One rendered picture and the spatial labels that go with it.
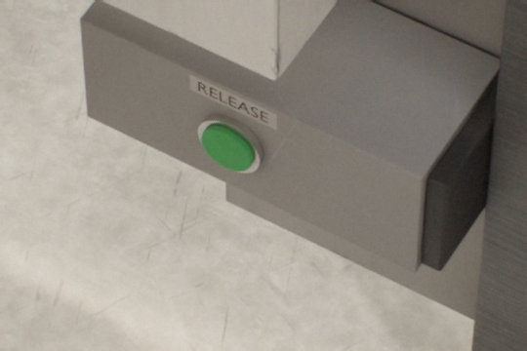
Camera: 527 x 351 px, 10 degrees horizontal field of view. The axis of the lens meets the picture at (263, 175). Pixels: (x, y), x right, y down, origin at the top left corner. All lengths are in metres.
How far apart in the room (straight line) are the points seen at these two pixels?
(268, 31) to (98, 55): 0.26
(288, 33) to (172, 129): 0.26
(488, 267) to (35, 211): 1.39
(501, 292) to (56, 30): 1.52
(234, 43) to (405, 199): 0.21
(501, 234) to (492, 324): 0.08
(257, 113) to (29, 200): 1.45
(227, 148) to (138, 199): 1.41
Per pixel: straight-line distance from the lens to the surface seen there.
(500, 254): 1.56
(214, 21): 1.30
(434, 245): 1.50
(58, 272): 2.88
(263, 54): 1.29
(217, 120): 1.51
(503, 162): 1.49
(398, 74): 1.50
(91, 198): 2.93
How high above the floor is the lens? 2.35
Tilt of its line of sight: 53 degrees down
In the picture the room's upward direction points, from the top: straight up
